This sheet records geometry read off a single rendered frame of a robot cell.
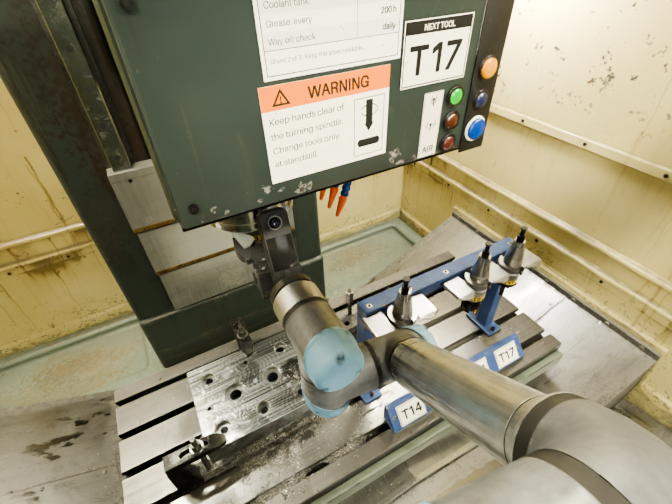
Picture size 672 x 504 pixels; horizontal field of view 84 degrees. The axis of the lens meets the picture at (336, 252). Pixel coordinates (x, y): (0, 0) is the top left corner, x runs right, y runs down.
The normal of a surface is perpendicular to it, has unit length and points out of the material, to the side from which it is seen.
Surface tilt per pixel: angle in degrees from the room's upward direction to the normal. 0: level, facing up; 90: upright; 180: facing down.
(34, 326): 90
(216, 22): 90
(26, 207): 90
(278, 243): 62
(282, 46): 90
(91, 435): 24
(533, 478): 40
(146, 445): 0
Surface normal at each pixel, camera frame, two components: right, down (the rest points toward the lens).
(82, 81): 0.47, 0.55
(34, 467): 0.33, -0.83
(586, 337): -0.39, -0.57
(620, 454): -0.10, -0.98
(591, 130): -0.88, 0.32
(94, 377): -0.03, -0.77
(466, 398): -0.88, -0.41
